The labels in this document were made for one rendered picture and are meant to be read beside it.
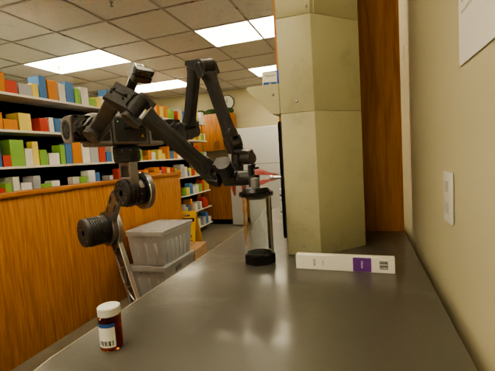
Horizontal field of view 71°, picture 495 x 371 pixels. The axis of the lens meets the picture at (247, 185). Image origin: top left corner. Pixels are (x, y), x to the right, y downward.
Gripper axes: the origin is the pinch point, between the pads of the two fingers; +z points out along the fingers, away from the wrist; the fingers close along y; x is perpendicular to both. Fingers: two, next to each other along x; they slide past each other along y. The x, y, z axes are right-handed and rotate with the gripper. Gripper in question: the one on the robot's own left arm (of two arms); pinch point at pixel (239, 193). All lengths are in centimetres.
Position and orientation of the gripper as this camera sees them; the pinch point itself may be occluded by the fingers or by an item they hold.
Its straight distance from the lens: 169.5
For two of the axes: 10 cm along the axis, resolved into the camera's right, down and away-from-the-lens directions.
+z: 0.5, 10.0, 0.8
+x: 3.1, -0.9, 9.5
